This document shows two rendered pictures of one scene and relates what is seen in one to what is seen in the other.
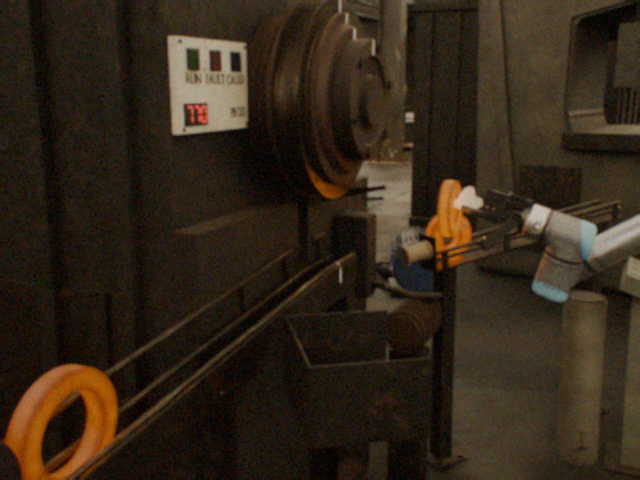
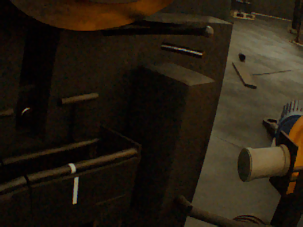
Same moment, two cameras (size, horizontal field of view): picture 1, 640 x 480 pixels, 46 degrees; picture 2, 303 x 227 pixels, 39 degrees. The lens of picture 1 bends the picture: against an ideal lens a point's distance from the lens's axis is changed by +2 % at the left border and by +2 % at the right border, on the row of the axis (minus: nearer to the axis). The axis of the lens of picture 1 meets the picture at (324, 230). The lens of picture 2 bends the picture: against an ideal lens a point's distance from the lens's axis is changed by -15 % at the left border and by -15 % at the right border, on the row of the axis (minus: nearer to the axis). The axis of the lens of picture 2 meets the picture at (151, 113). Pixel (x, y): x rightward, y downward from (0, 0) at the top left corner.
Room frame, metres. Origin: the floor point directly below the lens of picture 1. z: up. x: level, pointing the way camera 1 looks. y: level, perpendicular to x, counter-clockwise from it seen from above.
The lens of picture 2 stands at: (1.31, -0.23, 0.97)
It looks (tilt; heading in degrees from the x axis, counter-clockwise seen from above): 19 degrees down; 13
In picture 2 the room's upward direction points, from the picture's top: 11 degrees clockwise
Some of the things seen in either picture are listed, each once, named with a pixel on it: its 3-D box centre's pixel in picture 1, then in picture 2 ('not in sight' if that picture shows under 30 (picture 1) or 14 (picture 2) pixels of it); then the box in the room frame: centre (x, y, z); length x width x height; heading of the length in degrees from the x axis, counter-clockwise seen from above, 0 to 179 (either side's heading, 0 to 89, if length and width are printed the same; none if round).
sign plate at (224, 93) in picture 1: (212, 86); not in sight; (1.53, 0.23, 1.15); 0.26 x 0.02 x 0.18; 157
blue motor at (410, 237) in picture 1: (416, 260); (297, 128); (4.03, -0.52, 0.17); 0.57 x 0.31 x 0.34; 177
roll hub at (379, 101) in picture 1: (364, 101); not in sight; (1.76, -0.09, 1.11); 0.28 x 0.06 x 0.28; 157
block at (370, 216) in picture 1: (355, 254); (162, 143); (2.02, -0.09, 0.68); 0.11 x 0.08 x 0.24; 67
